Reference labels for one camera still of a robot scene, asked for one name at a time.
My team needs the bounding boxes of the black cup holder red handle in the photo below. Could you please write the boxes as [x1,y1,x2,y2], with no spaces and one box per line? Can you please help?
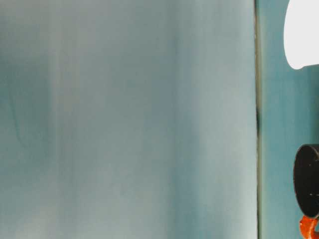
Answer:
[293,143,319,239]

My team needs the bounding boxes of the white paper cup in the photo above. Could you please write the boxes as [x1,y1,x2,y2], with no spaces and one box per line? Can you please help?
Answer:
[284,0,319,70]

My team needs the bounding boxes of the blue-green backdrop cloth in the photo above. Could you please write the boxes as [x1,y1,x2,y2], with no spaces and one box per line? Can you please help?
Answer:
[0,0,259,239]

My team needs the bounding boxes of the blue-green table cloth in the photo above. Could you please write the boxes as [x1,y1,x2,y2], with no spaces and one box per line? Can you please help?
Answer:
[256,0,319,239]

